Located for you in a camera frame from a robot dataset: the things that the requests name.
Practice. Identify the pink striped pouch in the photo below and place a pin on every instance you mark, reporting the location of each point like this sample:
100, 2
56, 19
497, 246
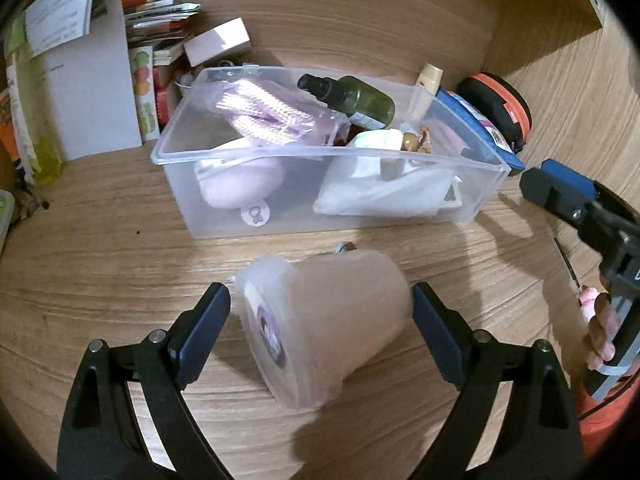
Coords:
268, 113

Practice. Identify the white paper file stand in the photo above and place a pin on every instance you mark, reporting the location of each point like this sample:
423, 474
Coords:
78, 49

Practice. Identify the stack of books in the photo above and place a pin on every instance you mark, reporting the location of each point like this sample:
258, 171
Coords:
156, 31

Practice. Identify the white towel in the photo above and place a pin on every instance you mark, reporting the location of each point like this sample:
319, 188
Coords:
376, 181

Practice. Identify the black orange zip case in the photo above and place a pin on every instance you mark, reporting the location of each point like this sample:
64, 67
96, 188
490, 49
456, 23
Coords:
501, 103

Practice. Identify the tall yellow-green bottle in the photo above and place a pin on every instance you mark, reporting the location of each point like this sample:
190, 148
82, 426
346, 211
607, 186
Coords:
31, 107

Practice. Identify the small pink white box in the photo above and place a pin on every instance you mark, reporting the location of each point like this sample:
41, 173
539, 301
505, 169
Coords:
226, 39

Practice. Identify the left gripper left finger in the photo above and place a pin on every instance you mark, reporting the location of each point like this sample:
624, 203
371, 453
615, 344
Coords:
100, 437

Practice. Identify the cream tube bottle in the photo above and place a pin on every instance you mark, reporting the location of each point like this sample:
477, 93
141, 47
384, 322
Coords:
427, 86

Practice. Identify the orange green tube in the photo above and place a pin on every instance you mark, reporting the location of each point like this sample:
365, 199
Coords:
7, 209

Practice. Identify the dark green spray bottle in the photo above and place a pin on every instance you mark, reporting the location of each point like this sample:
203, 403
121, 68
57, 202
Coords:
365, 106

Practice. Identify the translucent plastic cup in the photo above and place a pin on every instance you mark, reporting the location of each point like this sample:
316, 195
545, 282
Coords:
311, 323

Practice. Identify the person's right hand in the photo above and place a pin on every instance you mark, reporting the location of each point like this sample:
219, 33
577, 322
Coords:
602, 321

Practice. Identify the blue patchwork pouch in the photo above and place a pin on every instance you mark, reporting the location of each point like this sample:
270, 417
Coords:
483, 127

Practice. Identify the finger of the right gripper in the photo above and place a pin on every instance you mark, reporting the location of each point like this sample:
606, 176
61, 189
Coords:
559, 190

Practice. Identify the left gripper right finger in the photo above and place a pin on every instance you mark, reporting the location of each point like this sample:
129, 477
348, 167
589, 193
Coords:
539, 437

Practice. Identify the clear plastic storage bin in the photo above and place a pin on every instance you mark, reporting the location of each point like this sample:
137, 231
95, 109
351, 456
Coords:
196, 133

